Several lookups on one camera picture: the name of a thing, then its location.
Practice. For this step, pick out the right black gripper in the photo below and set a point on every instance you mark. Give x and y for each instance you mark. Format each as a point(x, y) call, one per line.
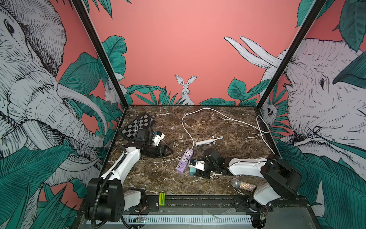
point(202, 171)

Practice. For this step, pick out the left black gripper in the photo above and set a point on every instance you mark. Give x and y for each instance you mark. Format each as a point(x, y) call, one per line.
point(159, 152)

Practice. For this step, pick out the teal charger plug adapter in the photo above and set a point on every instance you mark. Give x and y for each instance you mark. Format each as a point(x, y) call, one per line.
point(192, 171)

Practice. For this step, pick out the purple power strip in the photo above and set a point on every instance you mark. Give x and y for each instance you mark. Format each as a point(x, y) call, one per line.
point(184, 161)

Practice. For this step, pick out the white electric toothbrush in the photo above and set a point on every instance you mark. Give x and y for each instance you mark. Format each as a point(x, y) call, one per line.
point(208, 141)

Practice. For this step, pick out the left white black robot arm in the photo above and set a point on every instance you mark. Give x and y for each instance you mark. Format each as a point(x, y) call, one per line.
point(106, 200)

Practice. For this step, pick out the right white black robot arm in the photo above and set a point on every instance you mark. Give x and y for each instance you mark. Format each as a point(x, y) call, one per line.
point(282, 179)

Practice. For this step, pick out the silver glitter microphone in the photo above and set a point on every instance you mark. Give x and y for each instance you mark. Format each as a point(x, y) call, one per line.
point(236, 183)

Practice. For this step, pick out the black white checkerboard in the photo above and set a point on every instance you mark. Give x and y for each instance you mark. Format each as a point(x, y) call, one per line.
point(144, 121)

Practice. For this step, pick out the white ventilation grille strip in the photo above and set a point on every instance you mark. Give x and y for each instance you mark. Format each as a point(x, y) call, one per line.
point(190, 219)

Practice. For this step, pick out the small green circuit board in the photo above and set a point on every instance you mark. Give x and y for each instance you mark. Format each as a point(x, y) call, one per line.
point(141, 219)

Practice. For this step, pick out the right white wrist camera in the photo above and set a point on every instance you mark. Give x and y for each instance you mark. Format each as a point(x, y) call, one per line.
point(197, 164)

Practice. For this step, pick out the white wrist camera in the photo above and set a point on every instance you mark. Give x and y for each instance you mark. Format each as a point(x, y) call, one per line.
point(197, 164)
point(157, 138)

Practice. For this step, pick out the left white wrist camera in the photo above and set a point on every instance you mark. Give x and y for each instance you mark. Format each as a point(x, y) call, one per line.
point(157, 138)

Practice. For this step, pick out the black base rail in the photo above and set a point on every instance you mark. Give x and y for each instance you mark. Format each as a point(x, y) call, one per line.
point(238, 202)

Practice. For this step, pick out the left black frame post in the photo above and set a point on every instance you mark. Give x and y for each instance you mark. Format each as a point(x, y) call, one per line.
point(87, 23)

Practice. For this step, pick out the black frame post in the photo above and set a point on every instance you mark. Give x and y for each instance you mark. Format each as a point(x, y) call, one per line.
point(87, 23)
point(311, 16)

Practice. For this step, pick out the right black frame post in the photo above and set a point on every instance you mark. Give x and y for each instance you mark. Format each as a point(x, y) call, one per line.
point(311, 16)

